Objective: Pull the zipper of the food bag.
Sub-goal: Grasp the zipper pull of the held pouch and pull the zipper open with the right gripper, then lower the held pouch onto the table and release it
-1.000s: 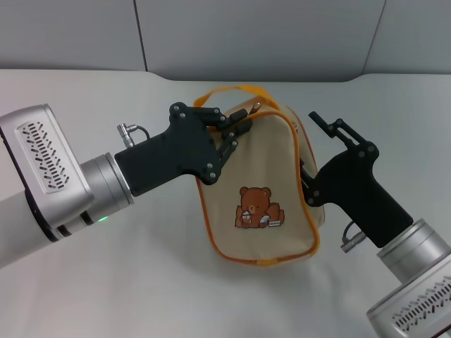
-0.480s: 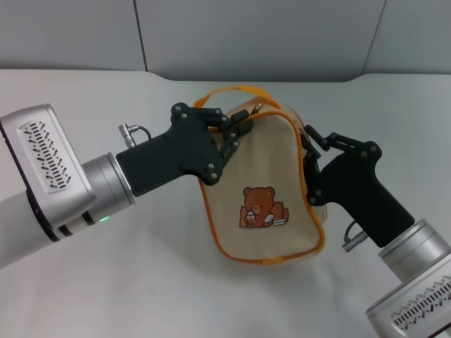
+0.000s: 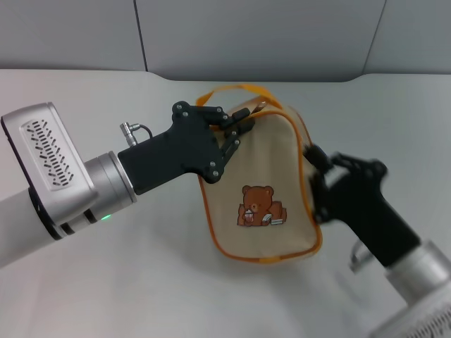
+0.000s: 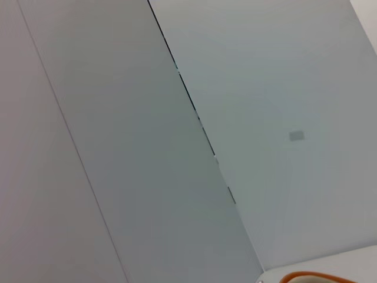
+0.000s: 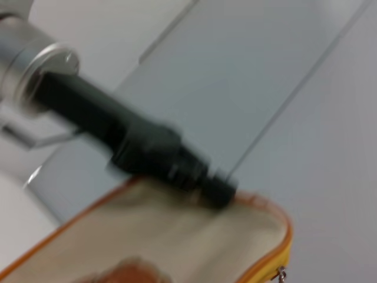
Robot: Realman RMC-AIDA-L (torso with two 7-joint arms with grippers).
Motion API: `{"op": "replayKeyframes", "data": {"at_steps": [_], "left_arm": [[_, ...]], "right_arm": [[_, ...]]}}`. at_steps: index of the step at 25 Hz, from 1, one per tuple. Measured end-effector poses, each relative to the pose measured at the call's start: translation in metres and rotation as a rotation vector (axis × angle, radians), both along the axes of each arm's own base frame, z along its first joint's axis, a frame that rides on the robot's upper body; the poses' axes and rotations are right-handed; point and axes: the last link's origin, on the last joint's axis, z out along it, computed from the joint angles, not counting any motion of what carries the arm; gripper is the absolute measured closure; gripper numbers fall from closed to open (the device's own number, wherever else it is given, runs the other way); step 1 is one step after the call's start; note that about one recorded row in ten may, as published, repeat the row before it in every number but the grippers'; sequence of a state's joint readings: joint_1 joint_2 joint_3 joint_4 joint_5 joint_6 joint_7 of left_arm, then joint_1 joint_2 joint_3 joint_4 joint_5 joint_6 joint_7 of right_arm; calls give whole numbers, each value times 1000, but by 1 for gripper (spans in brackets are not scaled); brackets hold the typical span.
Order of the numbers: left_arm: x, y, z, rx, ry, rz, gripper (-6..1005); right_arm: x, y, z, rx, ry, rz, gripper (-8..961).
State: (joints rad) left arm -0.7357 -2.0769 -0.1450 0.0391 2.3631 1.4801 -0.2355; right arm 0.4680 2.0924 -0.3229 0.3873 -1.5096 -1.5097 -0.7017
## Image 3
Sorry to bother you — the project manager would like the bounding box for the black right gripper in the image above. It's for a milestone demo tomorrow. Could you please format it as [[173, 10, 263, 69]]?
[[304, 144, 422, 268]]

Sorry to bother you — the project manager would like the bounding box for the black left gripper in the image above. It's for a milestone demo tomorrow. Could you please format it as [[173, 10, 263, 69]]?
[[118, 101, 257, 196]]

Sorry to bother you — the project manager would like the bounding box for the beige bear-print food bag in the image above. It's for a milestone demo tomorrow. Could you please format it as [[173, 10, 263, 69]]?
[[195, 84, 323, 265]]

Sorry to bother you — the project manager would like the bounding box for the silver connector with black cable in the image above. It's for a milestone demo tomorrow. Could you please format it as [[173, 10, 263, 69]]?
[[348, 241, 371, 274], [119, 121, 153, 147]]

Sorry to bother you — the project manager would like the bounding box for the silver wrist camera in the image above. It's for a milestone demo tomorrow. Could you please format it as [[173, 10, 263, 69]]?
[[0, 101, 99, 230]]

